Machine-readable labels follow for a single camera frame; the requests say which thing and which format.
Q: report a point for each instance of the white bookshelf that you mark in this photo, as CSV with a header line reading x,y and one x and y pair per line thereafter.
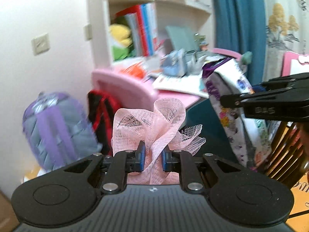
x,y
198,15

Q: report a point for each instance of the row of books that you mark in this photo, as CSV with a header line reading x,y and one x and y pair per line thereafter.
x,y
141,19

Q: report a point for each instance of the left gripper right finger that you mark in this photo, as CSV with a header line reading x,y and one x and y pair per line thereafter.
x,y
182,162

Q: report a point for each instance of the green desk crank handle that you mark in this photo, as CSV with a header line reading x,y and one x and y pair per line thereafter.
x,y
246,58

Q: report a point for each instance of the patterned floor rug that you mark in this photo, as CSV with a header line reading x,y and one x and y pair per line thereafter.
x,y
301,198

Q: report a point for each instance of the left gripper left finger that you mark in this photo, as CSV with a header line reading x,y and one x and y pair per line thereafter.
x,y
118,167

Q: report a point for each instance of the orange tissue pack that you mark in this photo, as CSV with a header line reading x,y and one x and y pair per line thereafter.
x,y
135,70

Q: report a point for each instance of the purple grey backpack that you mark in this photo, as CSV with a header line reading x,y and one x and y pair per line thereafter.
x,y
58,130

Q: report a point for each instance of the pink desk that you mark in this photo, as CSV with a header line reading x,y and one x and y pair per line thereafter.
x,y
134,92

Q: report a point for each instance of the pink foam net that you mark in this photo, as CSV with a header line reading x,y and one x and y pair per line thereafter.
x,y
158,129

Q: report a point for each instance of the printed tree curtain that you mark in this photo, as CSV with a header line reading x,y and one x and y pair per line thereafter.
x,y
286,30

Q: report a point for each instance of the pink white board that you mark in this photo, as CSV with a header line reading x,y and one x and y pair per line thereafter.
x,y
294,63

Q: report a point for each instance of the dark teal trash bin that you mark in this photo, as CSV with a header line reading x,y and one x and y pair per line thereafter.
x,y
216,139

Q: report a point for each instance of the grey pencil case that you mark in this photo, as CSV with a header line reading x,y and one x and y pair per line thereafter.
x,y
194,62

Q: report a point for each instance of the blue pencil case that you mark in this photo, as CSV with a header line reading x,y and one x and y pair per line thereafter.
x,y
174,64

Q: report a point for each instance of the white wall socket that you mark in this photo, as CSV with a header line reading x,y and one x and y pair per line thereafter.
x,y
40,44

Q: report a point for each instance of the yellow green plush toy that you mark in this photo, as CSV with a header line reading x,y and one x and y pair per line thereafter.
x,y
121,42

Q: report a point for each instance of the green tablet case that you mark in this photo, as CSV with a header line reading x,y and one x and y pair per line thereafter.
x,y
182,38

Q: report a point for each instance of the blue curtain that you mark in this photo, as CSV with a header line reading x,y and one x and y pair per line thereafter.
x,y
241,27

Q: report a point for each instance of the red black backpack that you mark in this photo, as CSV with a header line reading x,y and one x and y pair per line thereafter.
x,y
102,109

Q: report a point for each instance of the purple white snack bag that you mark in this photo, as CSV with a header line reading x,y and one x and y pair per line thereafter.
x,y
247,137

